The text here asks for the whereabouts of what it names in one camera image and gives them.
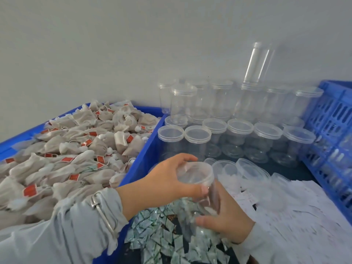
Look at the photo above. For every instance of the person's left thumb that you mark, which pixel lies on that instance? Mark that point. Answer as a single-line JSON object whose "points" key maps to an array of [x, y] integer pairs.
{"points": [[194, 191]]}

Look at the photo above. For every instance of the stack of clear lidded jars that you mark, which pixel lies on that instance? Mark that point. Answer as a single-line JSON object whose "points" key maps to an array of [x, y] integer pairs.
{"points": [[236, 129]]}

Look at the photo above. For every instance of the person's right forearm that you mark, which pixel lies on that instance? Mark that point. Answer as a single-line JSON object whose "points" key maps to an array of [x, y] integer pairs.
{"points": [[255, 247]]}

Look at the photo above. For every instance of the blue bin of tea bags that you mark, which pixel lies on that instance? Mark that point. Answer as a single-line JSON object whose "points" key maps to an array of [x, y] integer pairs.
{"points": [[143, 162]]}

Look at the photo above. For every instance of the pile of green-white sachets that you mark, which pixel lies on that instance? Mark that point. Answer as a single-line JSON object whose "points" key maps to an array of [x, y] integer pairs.
{"points": [[154, 230]]}

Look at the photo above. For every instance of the person's left hand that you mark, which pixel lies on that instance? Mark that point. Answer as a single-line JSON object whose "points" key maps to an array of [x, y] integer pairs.
{"points": [[162, 184]]}

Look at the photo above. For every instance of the clear plastic jar body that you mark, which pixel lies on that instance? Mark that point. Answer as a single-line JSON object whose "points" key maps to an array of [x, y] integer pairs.
{"points": [[189, 217]]}

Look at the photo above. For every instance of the person's left forearm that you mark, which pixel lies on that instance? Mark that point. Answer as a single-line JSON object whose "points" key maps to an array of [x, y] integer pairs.
{"points": [[68, 225]]}

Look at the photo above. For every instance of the blue slotted crate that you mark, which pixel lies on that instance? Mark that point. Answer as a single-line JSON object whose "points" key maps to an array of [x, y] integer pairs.
{"points": [[330, 120]]}

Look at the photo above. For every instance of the blue bin of jars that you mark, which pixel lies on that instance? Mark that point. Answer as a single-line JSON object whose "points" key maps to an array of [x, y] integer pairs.
{"points": [[150, 151]]}

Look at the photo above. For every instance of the clear screw lid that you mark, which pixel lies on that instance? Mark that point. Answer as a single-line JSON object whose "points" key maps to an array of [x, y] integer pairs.
{"points": [[196, 173]]}

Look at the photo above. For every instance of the person's right thumb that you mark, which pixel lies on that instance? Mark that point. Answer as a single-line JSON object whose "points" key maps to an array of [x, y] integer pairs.
{"points": [[207, 222]]}

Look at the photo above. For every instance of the person's right hand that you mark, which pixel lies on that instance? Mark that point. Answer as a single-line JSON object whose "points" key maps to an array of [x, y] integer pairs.
{"points": [[233, 219]]}

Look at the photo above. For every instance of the pile of white paper slips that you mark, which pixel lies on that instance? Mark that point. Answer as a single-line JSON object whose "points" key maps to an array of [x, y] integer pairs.
{"points": [[297, 217]]}

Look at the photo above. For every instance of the loose clear plastic lid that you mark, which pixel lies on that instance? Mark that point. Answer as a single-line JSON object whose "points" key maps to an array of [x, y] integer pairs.
{"points": [[224, 167], [251, 169]]}

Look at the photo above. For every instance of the pile of tea bags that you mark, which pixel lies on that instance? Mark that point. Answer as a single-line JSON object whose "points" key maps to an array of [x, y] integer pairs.
{"points": [[68, 151]]}

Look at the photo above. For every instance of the silver bangle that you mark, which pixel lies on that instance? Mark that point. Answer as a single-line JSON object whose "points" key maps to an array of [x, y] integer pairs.
{"points": [[104, 214]]}

